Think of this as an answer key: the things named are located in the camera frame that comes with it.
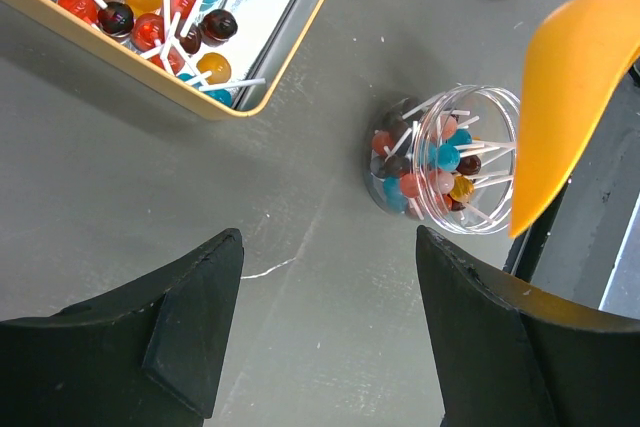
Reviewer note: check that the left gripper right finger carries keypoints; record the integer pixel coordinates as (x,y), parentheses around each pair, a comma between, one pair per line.
(510,354)

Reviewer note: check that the tan candy box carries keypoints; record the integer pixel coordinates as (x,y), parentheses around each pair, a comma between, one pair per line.
(221,59)

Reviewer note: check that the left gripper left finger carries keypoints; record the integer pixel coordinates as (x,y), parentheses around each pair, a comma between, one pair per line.
(148,353)

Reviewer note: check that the clear plastic cup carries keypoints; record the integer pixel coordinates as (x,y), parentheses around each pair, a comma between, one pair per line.
(449,159)

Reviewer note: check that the yellow plastic scoop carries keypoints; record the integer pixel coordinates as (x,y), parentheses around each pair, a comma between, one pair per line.
(573,64)

